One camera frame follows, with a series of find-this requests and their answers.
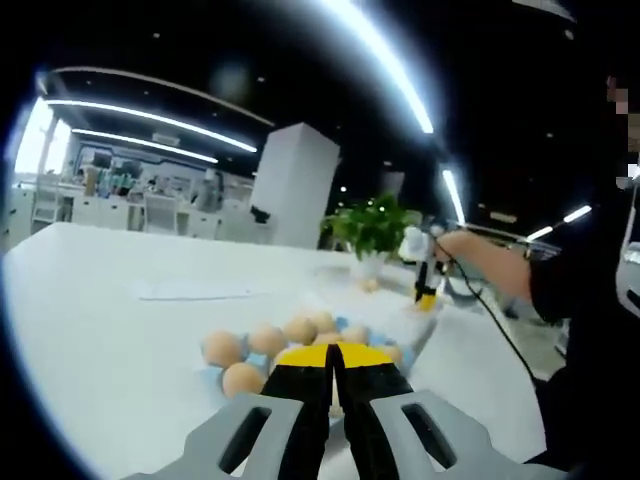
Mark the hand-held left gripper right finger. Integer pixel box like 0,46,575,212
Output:
333,342,511,480

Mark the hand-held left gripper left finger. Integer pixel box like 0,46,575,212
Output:
164,343,334,480

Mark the ceiling light strip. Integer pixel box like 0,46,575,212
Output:
319,0,435,135
441,168,467,226
69,127,220,165
44,98,259,154
527,204,594,241

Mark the green potted plant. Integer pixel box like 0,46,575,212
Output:
319,194,424,281

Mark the white table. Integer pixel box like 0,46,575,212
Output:
2,222,549,480

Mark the white square pillar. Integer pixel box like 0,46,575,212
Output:
252,122,341,246

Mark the person's right hand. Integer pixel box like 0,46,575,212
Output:
434,231,485,272

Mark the white worn device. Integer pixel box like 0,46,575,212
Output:
617,199,640,319

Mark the group of beige eggs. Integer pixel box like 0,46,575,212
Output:
202,309,406,399

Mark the row of white office cabinets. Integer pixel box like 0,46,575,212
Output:
7,164,256,241

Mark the blue egg tray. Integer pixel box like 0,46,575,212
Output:
199,312,416,401

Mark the white office chair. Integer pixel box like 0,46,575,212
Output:
143,192,177,234

